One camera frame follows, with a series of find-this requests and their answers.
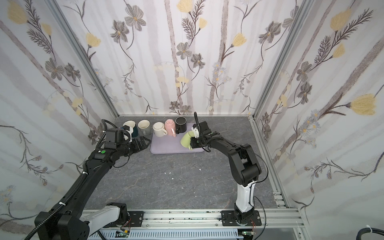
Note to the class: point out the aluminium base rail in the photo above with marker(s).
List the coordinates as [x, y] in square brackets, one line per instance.
[205, 224]

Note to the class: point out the light green ceramic mug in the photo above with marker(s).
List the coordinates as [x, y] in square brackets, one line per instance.
[187, 139]

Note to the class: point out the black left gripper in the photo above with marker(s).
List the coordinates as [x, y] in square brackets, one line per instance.
[135, 144]

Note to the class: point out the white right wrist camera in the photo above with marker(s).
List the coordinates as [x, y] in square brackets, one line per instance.
[196, 132]

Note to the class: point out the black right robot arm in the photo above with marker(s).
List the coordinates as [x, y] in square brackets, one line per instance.
[244, 165]

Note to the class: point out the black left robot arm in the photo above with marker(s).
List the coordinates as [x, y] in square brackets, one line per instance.
[63, 221]

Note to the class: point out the dark green ceramic mug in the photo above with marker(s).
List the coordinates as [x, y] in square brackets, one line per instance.
[133, 125]

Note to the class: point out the black ceramic mug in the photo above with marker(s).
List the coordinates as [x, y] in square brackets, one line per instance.
[181, 125]

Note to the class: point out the grey ceramic mug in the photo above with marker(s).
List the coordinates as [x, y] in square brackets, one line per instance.
[144, 127]

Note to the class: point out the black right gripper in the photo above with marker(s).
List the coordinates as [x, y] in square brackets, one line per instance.
[199, 140]

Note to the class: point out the lilac plastic tray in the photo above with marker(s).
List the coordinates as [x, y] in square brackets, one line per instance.
[166, 144]

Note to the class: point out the white ceramic mug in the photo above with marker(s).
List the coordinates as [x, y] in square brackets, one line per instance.
[159, 129]

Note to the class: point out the pink ceramic mug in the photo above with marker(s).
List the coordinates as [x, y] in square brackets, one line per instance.
[170, 127]

